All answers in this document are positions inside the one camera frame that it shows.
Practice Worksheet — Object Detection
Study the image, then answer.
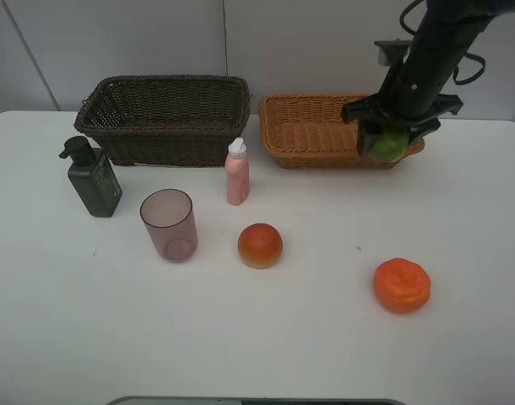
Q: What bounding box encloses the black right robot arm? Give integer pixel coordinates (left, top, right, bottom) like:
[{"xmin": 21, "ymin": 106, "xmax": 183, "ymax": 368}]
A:
[{"xmin": 341, "ymin": 1, "xmax": 515, "ymax": 157}]

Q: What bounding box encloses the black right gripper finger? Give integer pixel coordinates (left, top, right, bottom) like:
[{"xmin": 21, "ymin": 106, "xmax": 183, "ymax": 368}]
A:
[
  {"xmin": 356, "ymin": 119, "xmax": 382, "ymax": 156},
  {"xmin": 403, "ymin": 133, "xmax": 424, "ymax": 159}
]

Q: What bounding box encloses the pink squeeze bottle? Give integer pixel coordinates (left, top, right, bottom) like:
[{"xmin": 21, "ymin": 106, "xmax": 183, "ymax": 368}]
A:
[{"xmin": 225, "ymin": 138, "xmax": 250, "ymax": 206}]

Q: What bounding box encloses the dark brown wicker basket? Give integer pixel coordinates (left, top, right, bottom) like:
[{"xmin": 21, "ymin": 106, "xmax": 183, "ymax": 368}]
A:
[{"xmin": 74, "ymin": 75, "xmax": 250, "ymax": 167}]

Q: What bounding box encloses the dark green pump bottle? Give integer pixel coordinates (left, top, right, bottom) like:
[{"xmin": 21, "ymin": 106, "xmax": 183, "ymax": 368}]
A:
[{"xmin": 59, "ymin": 136, "xmax": 122, "ymax": 218}]

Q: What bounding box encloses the light brown wicker basket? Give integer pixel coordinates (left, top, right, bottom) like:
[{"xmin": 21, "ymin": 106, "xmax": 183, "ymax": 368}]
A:
[{"xmin": 257, "ymin": 93, "xmax": 426, "ymax": 170}]

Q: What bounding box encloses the translucent pink plastic cup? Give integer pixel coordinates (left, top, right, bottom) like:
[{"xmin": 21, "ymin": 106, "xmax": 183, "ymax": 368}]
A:
[{"xmin": 139, "ymin": 189, "xmax": 198, "ymax": 262}]

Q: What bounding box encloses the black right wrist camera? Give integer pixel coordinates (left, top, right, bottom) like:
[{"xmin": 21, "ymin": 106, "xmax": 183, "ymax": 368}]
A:
[{"xmin": 374, "ymin": 39, "xmax": 411, "ymax": 67}]

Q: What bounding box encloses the red yellow peach fruit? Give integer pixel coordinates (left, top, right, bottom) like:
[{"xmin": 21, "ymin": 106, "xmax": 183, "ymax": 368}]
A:
[{"xmin": 237, "ymin": 223, "xmax": 284, "ymax": 269}]

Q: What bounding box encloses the green mango fruit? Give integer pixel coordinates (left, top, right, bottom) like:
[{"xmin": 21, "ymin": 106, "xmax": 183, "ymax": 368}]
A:
[{"xmin": 368, "ymin": 130, "xmax": 409, "ymax": 163}]

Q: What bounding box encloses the orange tangerine fruit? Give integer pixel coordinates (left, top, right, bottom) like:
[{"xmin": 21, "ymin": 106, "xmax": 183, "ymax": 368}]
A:
[{"xmin": 372, "ymin": 258, "xmax": 431, "ymax": 314}]

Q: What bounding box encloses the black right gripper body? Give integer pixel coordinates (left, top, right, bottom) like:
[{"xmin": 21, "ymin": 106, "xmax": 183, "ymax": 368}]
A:
[{"xmin": 341, "ymin": 64, "xmax": 464, "ymax": 136}]

